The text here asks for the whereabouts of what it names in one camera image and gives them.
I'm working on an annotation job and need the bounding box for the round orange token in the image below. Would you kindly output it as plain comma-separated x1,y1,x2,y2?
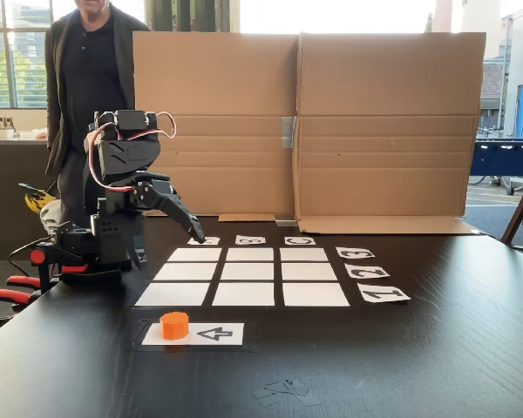
159,311,190,340

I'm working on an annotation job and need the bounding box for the white paper grid square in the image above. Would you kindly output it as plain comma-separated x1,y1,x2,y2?
167,247,222,262
134,282,210,307
153,262,218,281
226,247,275,262
282,282,350,307
212,282,275,307
280,247,329,262
281,262,338,281
220,262,275,281

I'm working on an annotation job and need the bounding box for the white plastic bag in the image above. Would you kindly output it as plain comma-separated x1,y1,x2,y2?
19,125,49,141

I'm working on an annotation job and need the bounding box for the person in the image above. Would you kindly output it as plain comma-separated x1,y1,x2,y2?
44,0,152,230

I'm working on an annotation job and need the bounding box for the yellow black flame object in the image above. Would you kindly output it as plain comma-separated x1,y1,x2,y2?
18,182,58,214

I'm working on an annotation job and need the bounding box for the white paper arrow sheet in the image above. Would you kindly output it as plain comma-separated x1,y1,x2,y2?
141,322,245,347

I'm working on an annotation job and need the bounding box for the dark counter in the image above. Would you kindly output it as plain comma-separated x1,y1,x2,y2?
0,138,49,258

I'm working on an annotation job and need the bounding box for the brown cardboard panel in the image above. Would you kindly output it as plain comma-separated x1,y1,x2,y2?
132,30,302,223
294,30,487,236

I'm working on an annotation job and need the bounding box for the grey tape strip on cardboard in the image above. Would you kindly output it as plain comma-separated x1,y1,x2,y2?
281,115,297,150

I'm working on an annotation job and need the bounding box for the paper sheet number 3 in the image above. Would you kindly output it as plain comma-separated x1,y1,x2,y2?
335,246,376,260

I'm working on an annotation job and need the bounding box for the paper sheet number 2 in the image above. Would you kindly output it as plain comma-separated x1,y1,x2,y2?
344,264,391,280

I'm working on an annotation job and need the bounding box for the paper sheet number 1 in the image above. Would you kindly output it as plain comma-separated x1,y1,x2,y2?
357,282,411,304

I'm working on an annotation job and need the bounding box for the bicycle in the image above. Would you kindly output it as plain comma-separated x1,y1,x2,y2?
468,125,523,192

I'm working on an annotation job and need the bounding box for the blue foosball table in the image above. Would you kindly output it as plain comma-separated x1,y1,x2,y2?
472,138,523,196

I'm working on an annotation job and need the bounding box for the red white servo cable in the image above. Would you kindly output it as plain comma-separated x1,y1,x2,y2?
86,111,177,195

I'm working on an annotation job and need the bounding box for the black power cable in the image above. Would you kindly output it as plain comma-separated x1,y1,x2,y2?
7,237,56,280

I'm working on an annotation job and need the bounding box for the black clamp with red handles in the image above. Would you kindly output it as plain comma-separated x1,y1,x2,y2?
0,247,89,308

